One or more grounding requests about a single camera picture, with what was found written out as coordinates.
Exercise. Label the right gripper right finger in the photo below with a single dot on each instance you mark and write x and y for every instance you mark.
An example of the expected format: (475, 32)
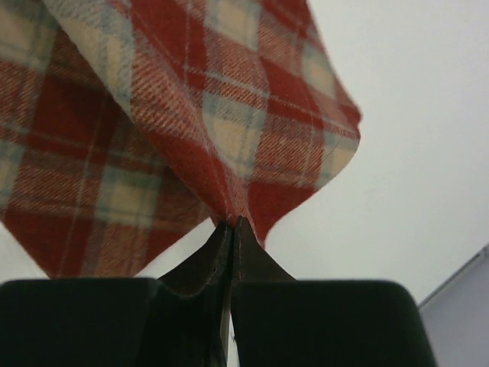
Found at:
(281, 321)

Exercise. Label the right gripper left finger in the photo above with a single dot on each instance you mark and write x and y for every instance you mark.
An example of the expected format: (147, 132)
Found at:
(179, 319)

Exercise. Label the red plaid skirt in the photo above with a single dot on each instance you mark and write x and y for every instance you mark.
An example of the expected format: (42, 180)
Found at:
(125, 124)

